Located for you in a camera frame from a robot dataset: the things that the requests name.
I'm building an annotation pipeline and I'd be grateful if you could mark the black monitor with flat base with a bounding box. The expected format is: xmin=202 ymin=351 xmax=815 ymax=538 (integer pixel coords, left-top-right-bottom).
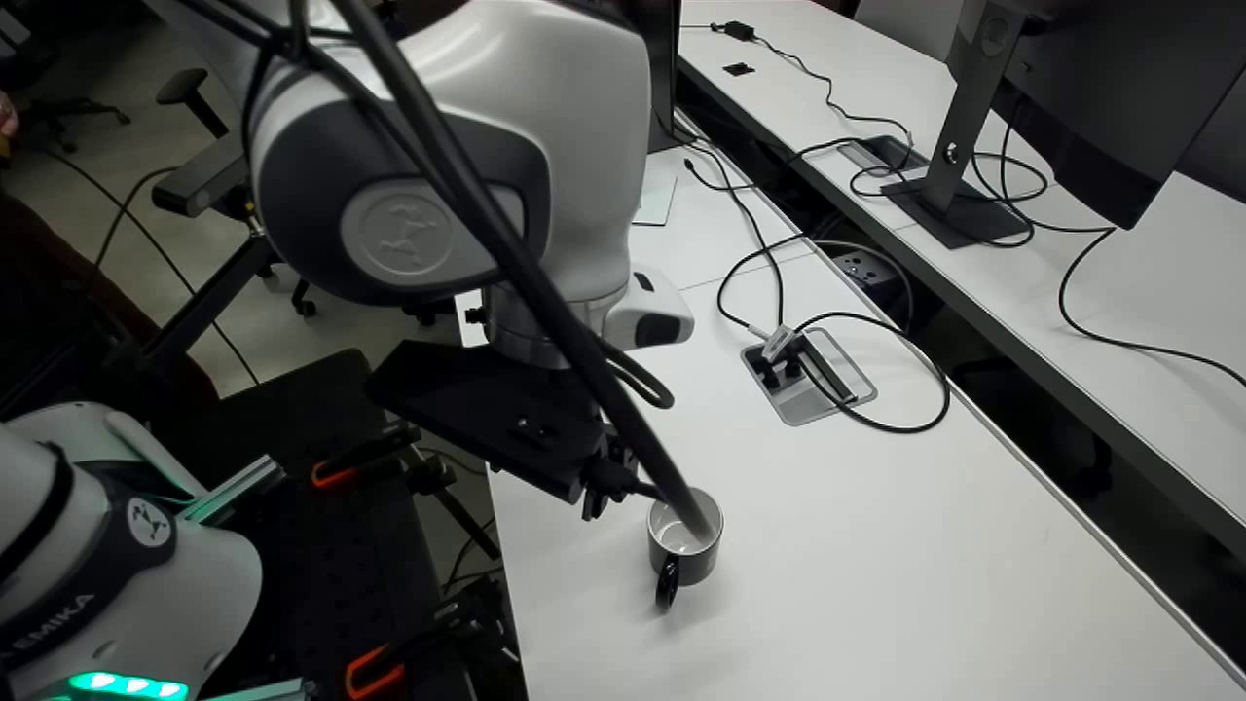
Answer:
xmin=641 ymin=0 xmax=691 ymax=120

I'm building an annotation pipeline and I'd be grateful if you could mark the black robot mounting stand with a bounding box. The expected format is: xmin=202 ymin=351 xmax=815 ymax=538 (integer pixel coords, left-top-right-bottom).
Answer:
xmin=231 ymin=347 xmax=520 ymax=701

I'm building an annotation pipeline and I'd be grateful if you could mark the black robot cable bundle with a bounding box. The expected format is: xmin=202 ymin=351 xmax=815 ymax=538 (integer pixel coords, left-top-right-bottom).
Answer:
xmin=276 ymin=0 xmax=719 ymax=543

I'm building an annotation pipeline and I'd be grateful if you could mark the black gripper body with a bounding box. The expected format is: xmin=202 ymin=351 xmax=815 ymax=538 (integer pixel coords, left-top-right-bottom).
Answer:
xmin=367 ymin=338 xmax=615 ymax=512

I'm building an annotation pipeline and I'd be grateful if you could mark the translucent plastic bar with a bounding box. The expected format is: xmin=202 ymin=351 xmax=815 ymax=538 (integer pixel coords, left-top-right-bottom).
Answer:
xmin=175 ymin=451 xmax=289 ymax=525

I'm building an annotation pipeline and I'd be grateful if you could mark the black office chair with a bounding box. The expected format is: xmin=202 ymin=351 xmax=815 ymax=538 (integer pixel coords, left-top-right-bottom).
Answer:
xmin=148 ymin=62 xmax=326 ymax=325

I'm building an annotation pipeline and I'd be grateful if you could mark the Dell monitor with grey stand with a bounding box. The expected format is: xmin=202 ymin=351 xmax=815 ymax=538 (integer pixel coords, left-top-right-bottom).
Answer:
xmin=881 ymin=0 xmax=1246 ymax=253

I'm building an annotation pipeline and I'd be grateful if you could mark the grey adapter hub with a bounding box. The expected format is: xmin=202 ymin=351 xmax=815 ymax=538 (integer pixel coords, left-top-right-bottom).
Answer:
xmin=832 ymin=133 xmax=925 ymax=179

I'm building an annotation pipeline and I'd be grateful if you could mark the black metal stand pole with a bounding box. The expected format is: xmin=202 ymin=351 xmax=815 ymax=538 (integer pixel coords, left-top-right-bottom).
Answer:
xmin=129 ymin=230 xmax=284 ymax=382

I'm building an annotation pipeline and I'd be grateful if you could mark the black desk divider rail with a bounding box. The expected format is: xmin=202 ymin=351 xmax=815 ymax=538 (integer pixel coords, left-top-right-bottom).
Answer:
xmin=672 ymin=52 xmax=1246 ymax=577

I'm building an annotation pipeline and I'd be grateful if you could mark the grey table power socket box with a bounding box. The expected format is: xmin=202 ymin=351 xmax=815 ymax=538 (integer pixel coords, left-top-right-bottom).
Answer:
xmin=739 ymin=325 xmax=881 ymax=430

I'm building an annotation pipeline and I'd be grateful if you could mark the orange black clamp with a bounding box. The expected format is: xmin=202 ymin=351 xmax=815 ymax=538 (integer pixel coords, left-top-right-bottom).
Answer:
xmin=340 ymin=631 xmax=450 ymax=701
xmin=309 ymin=419 xmax=421 ymax=496

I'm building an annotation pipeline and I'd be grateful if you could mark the black mug with white print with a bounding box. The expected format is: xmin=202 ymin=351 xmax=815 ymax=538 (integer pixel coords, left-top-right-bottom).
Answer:
xmin=641 ymin=484 xmax=729 ymax=617

